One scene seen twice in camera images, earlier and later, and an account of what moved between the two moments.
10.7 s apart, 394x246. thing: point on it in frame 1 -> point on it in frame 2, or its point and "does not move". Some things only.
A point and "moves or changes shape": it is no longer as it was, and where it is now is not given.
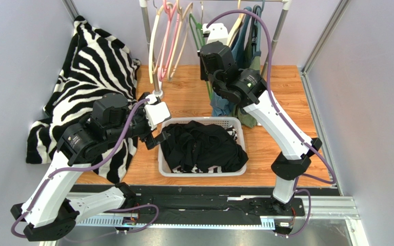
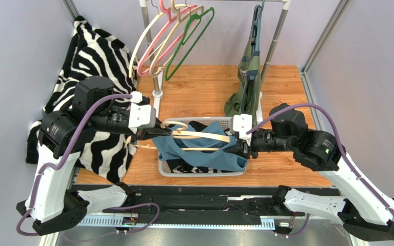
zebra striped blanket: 97,63 does not move
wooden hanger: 237,26 -> 182,134
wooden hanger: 181,16 -> 179,21
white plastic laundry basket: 202,146 does not move
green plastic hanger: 198,33 -> 193,22
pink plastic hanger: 162,75 moves or changes shape
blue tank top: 219,106 -> 229,158
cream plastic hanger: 151,73 -> 159,14
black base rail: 207,207 does not move
